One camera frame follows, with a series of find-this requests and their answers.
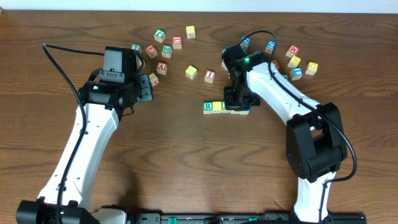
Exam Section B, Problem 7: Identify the green B block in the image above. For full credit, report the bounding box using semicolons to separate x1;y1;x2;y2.
221;101;231;113

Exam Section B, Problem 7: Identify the blue l block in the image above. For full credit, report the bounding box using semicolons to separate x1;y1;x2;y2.
290;67;303;81
239;109;250;115

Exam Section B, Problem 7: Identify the green R block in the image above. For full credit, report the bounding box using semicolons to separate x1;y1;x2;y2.
203;101;213;114

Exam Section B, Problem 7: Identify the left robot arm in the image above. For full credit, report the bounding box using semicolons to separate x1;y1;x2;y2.
16;75;153;223

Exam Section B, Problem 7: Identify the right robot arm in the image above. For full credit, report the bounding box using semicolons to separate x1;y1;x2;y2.
221;49;351;223

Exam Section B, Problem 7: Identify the red-sided wooden block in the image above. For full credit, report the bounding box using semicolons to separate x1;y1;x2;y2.
149;73;159;87

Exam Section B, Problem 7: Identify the red A block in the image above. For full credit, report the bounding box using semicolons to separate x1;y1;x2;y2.
156;62;167;75

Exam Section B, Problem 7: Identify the red I block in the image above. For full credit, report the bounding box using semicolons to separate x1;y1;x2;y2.
204;70;216;83

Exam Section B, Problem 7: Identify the red E block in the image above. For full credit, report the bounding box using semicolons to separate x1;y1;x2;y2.
145;45;158;58

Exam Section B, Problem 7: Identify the green 7 block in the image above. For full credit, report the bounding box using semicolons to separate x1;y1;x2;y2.
131;44;142;54

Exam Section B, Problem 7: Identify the green Z block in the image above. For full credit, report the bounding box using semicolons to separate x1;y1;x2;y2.
161;45;172;58

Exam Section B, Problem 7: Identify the yellow W block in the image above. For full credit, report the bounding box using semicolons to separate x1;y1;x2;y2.
185;65;198;80

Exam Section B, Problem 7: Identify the green J block left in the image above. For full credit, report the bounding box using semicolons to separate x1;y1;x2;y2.
154;29;166;43

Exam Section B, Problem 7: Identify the red U block right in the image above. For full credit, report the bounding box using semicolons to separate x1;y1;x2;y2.
272;60;280;69

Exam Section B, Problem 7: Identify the red u block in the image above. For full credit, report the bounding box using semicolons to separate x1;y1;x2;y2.
172;36;182;49
272;60;280;69

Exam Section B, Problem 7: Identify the red U block left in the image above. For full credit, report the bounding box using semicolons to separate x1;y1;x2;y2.
172;36;182;49

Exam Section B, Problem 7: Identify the blue D block pale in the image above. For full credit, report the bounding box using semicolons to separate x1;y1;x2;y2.
265;40;275;54

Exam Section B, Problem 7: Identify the yellow block beside M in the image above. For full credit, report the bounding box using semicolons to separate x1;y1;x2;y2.
287;55;301;68

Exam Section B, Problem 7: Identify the yellow top block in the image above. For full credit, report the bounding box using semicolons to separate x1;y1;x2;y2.
186;26;196;39

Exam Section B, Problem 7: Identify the red M block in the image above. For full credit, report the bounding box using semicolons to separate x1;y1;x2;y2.
285;45;299;58

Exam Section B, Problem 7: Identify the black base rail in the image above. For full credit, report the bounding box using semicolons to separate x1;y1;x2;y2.
124;207;368;224

